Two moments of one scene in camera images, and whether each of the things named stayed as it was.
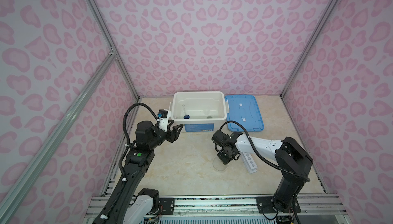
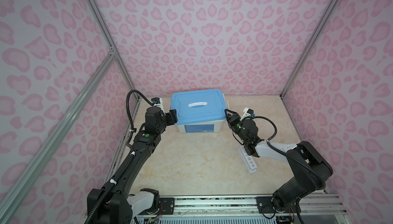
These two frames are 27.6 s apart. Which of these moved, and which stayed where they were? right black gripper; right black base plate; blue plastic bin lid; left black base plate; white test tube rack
Moved: blue plastic bin lid; right black gripper
Stayed: right black base plate; left black base plate; white test tube rack
